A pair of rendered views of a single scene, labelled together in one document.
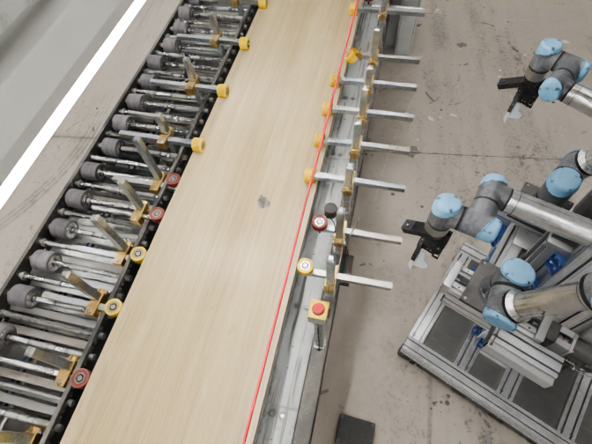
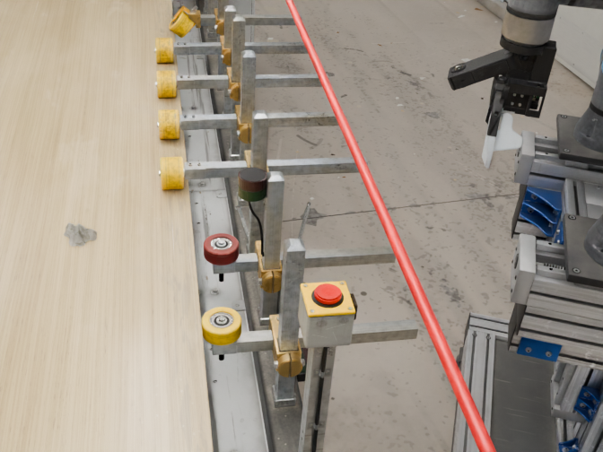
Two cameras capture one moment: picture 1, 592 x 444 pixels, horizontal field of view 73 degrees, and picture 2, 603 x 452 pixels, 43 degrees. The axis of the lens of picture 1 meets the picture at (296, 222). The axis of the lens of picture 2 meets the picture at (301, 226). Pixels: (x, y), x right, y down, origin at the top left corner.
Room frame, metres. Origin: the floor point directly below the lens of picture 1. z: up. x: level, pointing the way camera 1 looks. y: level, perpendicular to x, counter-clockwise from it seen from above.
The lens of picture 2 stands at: (-0.22, 0.43, 1.95)
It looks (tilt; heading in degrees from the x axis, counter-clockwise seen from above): 36 degrees down; 329
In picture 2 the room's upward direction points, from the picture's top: 4 degrees clockwise
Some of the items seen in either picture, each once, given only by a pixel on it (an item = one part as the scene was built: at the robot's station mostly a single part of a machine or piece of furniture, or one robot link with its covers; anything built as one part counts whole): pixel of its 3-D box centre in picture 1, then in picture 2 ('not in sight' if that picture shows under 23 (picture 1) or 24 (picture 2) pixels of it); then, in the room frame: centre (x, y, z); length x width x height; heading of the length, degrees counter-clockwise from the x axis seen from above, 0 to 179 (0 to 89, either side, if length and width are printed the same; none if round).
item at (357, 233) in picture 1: (358, 233); (304, 259); (0.97, -0.30, 0.84); 0.43 x 0.03 x 0.04; 71
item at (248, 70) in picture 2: (355, 151); (247, 134); (1.43, -0.37, 0.93); 0.04 x 0.04 x 0.48; 71
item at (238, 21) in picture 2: (361, 119); (237, 92); (1.67, -0.45, 0.93); 0.04 x 0.04 x 0.48; 71
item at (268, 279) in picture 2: (339, 233); (267, 265); (0.98, -0.21, 0.85); 0.14 x 0.06 x 0.05; 161
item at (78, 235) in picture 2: (263, 200); (79, 230); (1.19, 0.16, 0.91); 0.09 x 0.07 x 0.02; 6
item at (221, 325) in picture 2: (305, 270); (221, 338); (0.80, -0.02, 0.85); 0.08 x 0.08 x 0.11
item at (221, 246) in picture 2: (320, 226); (221, 261); (1.03, -0.12, 0.85); 0.08 x 0.08 x 0.11
